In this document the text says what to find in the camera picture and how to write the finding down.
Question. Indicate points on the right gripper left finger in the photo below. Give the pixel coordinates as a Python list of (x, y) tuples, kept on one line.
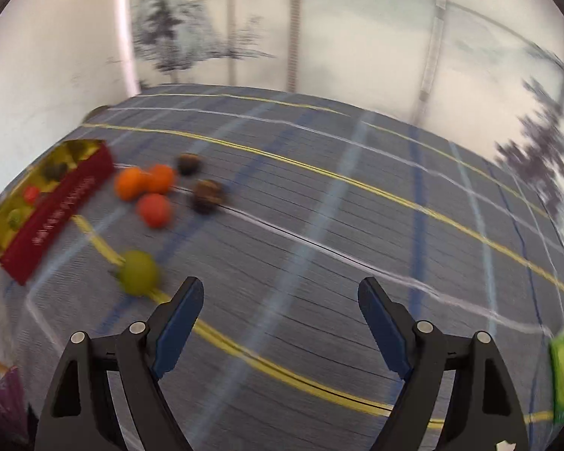
[(79, 413)]

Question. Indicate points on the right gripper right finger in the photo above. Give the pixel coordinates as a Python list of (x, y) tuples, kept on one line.
[(483, 412)]

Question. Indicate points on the green tomato large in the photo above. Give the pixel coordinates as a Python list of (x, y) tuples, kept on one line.
[(138, 273)]

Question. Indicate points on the red tomato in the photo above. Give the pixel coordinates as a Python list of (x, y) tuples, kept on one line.
[(155, 210), (31, 195)]

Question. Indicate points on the brown fruit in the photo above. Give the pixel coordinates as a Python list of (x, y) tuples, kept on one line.
[(55, 171), (207, 196), (188, 164)]

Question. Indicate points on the green tomato small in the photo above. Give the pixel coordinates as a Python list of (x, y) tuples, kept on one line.
[(16, 219)]

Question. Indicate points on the left forearm purple sleeve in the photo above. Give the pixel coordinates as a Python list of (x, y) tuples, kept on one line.
[(13, 409)]

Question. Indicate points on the red gold toffee tin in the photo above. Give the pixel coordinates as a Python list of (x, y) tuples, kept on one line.
[(90, 164)]

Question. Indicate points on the orange tangerine left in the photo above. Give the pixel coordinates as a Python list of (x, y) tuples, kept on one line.
[(130, 183)]

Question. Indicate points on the orange tangerine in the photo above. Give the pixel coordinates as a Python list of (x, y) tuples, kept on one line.
[(160, 179), (130, 183)]

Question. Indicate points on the orange tangerine right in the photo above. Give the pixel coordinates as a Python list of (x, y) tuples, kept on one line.
[(160, 179)]

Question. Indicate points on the blue plaid tablecloth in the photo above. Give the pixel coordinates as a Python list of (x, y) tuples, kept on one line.
[(319, 195)]

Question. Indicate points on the painted landscape folding screen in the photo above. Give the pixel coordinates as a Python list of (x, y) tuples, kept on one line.
[(473, 71)]

